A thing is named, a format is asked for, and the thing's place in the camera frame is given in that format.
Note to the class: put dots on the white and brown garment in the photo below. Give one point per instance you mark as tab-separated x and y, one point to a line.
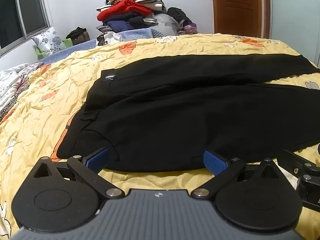
110	38

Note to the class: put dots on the white blue floral pillow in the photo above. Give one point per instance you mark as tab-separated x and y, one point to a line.
48	41

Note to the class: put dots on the black backpack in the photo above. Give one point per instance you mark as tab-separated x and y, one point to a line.
178	15

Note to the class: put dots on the yellow floral quilt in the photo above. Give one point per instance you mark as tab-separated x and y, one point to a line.
42	120

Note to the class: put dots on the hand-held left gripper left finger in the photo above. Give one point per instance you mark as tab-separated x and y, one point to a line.
96	158

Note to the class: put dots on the black pants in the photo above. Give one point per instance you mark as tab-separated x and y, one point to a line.
175	120

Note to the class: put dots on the pile of clothes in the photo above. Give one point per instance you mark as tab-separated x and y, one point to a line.
125	10

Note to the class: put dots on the purple cloth bundle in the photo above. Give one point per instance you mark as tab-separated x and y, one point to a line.
188	28

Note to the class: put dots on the blue bed sheet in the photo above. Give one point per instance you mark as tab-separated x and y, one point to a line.
82	47

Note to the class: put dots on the white patterned blanket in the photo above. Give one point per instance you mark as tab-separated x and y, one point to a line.
11	82

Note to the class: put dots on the clear plastic bag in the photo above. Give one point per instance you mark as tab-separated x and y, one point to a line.
167	21

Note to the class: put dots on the brown wooden door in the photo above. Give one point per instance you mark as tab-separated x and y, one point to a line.
237	7

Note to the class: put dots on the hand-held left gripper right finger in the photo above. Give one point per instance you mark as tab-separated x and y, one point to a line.
216	162

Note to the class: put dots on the dark brown bag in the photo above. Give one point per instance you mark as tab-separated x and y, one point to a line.
78	36

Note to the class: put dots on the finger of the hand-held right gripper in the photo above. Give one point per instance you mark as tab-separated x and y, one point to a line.
292	161

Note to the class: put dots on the grey framed window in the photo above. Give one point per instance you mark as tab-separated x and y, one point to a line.
17	17

